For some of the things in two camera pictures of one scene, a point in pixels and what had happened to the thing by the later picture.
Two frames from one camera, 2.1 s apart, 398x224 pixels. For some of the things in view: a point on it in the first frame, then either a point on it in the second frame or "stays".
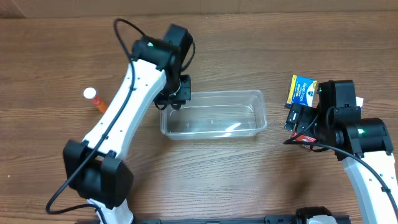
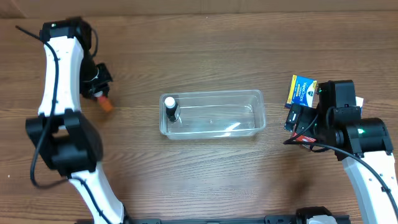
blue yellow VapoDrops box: [303, 91] stays
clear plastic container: [222, 114] stays
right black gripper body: [293, 117] stays
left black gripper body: [173, 101] to [99, 83]
